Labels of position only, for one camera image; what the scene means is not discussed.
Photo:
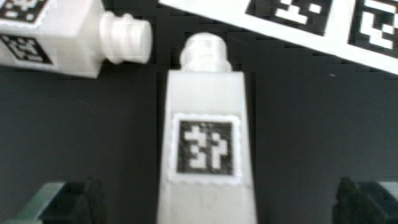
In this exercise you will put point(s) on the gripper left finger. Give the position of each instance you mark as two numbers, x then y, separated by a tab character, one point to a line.
69	203

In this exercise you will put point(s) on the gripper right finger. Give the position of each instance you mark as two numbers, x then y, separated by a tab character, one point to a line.
367	202

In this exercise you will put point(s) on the white table leg grasped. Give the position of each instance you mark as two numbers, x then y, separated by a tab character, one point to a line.
207	186

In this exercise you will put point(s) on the white fiducial marker plate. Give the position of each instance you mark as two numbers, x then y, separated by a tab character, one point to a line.
344	27

